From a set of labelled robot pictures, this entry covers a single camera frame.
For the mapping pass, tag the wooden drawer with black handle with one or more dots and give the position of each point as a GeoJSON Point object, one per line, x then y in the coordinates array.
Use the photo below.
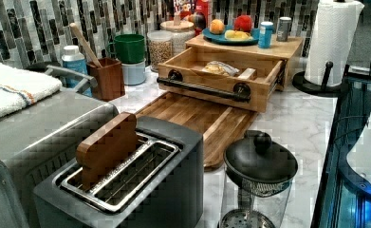
{"type": "Point", "coordinates": [249, 89]}

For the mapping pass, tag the bagged bread in drawer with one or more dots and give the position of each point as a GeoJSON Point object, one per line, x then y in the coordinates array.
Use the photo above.
{"type": "Point", "coordinates": [220, 68]}

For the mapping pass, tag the wooden drawer cabinet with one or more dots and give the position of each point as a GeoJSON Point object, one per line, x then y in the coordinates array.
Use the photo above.
{"type": "Point", "coordinates": [289, 52]}

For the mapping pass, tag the wooden cutting board tray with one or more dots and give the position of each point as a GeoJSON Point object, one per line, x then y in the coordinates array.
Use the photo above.
{"type": "Point", "coordinates": [219, 124]}

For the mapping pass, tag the light blue mug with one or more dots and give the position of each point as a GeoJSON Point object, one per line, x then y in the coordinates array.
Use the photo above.
{"type": "Point", "coordinates": [133, 74]}

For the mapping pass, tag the grey two-slot toaster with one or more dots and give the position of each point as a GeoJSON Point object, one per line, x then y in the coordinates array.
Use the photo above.
{"type": "Point", "coordinates": [160, 185]}

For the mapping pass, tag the glass jar with grains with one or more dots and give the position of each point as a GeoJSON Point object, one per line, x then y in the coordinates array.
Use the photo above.
{"type": "Point", "coordinates": [160, 47]}

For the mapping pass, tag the glass jar with wooden lid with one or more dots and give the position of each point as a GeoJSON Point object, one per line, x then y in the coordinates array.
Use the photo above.
{"type": "Point", "coordinates": [182, 32]}

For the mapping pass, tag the teal plate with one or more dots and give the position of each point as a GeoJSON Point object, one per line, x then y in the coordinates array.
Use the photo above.
{"type": "Point", "coordinates": [221, 40]}

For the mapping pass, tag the green mug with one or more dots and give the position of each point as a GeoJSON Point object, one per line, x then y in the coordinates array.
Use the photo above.
{"type": "Point", "coordinates": [128, 48]}

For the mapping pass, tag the brown wooden utensil holder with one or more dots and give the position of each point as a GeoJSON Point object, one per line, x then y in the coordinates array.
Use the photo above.
{"type": "Point", "coordinates": [109, 78]}

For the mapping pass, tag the glass french press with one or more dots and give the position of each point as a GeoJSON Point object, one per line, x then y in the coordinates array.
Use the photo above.
{"type": "Point", "coordinates": [258, 178]}

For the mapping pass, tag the orange fruit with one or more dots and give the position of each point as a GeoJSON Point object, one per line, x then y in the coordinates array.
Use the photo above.
{"type": "Point", "coordinates": [217, 27]}

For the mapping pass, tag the yellow banana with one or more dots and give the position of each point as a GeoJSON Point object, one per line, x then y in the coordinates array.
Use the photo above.
{"type": "Point", "coordinates": [237, 35]}

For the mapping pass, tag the wooden toast slice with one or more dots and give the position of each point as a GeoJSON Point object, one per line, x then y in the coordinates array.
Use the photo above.
{"type": "Point", "coordinates": [107, 147]}

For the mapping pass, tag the red cereal box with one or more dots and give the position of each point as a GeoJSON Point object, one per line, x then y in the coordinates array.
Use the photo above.
{"type": "Point", "coordinates": [195, 11]}

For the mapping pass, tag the red fruit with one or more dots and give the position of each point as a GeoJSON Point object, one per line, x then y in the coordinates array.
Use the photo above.
{"type": "Point", "coordinates": [243, 23]}

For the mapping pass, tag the blue can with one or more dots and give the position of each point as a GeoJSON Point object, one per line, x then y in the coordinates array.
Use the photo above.
{"type": "Point", "coordinates": [265, 32]}

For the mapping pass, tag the black paper towel holder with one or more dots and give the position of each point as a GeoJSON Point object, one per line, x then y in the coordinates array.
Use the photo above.
{"type": "Point", "coordinates": [321, 90]}

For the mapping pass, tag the wooden spoon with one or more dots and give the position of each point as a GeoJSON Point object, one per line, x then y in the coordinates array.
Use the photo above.
{"type": "Point", "coordinates": [87, 48]}

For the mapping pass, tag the blue white bottle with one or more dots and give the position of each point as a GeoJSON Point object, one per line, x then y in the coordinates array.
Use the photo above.
{"type": "Point", "coordinates": [74, 60]}

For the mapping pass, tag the grey can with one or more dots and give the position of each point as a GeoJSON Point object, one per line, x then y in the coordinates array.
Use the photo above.
{"type": "Point", "coordinates": [283, 27]}

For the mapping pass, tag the stainless toaster oven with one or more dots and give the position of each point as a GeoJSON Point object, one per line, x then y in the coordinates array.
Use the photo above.
{"type": "Point", "coordinates": [38, 140]}

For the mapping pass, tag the paper towel roll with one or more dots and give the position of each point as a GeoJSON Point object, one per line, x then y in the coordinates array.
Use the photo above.
{"type": "Point", "coordinates": [333, 32]}

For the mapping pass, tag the white folded towel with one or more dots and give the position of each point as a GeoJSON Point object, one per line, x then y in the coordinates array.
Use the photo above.
{"type": "Point", "coordinates": [20, 88]}

